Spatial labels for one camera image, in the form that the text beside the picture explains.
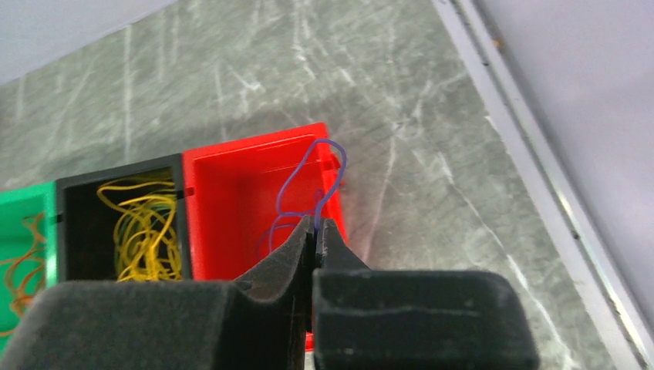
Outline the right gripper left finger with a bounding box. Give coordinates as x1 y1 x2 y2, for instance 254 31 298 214
1 217 314 369

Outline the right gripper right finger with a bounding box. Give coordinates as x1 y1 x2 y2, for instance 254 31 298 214
312 219 541 369

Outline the red plastic bin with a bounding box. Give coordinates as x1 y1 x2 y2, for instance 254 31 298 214
182 123 349 281

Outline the yellow cable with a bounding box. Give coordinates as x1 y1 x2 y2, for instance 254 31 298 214
96 176 184 283

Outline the black plastic bin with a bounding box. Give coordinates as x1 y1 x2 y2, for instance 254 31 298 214
54 153 194 284

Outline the orange cable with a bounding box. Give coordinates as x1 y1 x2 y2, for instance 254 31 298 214
0 213 48 338

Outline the green plastic bin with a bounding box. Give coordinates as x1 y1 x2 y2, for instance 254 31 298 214
1 182 58 348

